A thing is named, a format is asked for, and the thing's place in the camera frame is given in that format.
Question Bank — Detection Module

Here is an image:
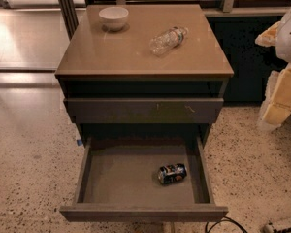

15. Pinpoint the white power strip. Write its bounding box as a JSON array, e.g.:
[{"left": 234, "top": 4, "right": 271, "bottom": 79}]
[{"left": 262, "top": 216, "right": 291, "bottom": 233}]

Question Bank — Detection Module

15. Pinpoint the open grey middle drawer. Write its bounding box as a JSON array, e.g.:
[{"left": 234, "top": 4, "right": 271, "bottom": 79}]
[{"left": 60, "top": 138, "right": 228, "bottom": 222}]

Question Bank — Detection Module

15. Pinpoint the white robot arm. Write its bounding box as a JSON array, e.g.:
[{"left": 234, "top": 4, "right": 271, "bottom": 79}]
[{"left": 255, "top": 8, "right": 291, "bottom": 131}]

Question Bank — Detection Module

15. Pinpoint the black floor cable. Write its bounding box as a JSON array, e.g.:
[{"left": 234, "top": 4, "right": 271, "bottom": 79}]
[{"left": 204, "top": 216, "right": 249, "bottom": 233}]

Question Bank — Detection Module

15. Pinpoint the closed grey top drawer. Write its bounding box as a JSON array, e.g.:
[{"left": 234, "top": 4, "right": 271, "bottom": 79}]
[{"left": 64, "top": 98, "right": 223, "bottom": 123}]

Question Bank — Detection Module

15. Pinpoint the clear plastic water bottle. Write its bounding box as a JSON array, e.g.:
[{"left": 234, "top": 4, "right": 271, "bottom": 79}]
[{"left": 149, "top": 26, "right": 189, "bottom": 56}]

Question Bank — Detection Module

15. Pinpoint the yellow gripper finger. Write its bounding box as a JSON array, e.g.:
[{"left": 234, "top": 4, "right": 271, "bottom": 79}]
[
  {"left": 257, "top": 63, "right": 291, "bottom": 131},
  {"left": 255, "top": 21, "right": 279, "bottom": 47}
]

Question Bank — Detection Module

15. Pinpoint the grey drawer cabinet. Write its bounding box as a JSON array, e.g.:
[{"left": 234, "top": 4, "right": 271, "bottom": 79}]
[{"left": 55, "top": 5, "right": 233, "bottom": 139}]

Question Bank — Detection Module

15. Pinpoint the white ceramic bowl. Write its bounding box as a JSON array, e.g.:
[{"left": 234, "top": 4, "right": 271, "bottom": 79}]
[{"left": 99, "top": 7, "right": 129, "bottom": 31}]

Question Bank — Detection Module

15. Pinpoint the dark metal window post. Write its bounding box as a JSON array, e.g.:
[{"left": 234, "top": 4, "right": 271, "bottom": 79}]
[{"left": 58, "top": 0, "right": 79, "bottom": 39}]

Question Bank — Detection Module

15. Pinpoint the blue pepsi can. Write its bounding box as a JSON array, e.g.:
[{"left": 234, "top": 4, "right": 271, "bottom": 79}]
[{"left": 157, "top": 163, "right": 187, "bottom": 185}]

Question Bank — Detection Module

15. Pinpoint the blue tape piece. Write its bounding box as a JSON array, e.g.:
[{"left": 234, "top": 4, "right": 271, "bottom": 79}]
[{"left": 77, "top": 139, "right": 83, "bottom": 146}]

